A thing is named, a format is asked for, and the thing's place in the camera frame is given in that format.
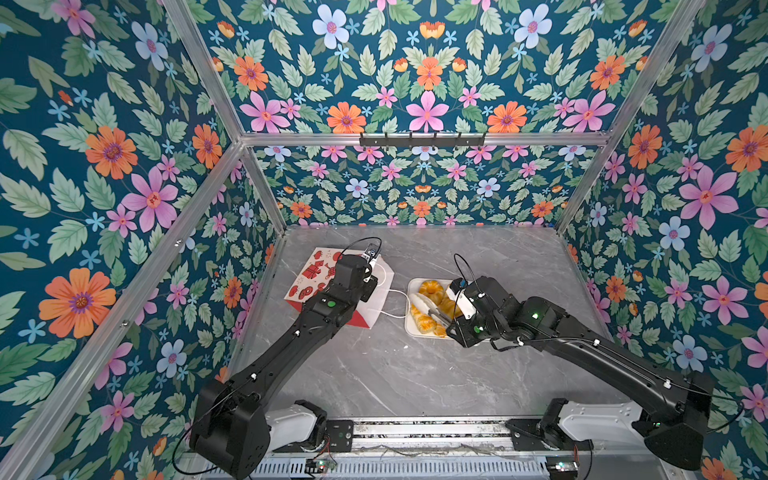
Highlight white red paper bag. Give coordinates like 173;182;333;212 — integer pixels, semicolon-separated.
284;244;394;329

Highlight long twisted fake bread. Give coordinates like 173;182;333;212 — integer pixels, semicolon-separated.
438;297;463;320

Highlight round orange bun fake bread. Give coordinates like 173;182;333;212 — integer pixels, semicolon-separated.
418;280;445;305

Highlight metal tongs white tips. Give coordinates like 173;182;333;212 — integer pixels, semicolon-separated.
416;293;453;328

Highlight yellow fake bread piece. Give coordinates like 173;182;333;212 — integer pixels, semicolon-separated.
410;306;447;338

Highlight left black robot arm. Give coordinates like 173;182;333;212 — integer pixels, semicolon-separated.
189;252;378;479

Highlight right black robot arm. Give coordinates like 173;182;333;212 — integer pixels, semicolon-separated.
446;276;714;471

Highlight white rectangular tray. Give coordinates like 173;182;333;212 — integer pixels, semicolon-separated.
405;278;450;339

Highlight black hook rack bar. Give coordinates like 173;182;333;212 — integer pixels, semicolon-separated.
358;132;486;148

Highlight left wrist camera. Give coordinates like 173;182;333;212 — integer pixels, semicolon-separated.
361;241;382;269

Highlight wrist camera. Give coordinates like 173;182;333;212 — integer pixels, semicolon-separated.
446;278;477;319
361;241;382;269

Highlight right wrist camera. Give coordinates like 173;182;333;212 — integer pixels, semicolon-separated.
446;278;477;319

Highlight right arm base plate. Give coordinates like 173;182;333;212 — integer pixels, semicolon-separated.
504;418;594;452

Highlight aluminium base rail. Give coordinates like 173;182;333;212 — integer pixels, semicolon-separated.
191;415;685;457

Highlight white slotted cable duct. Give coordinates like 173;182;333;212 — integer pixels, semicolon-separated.
246;456;549;479

